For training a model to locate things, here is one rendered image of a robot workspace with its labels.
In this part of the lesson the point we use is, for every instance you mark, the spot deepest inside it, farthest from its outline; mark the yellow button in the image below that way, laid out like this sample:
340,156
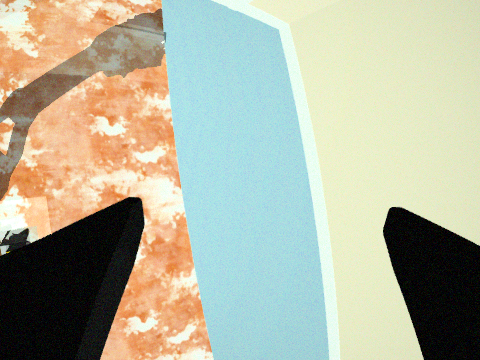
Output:
11,247

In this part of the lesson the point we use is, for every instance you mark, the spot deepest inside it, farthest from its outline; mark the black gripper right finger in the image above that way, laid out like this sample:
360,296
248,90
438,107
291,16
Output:
439,275

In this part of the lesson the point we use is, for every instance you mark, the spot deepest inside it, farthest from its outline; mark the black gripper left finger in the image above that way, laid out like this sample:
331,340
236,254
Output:
59,295

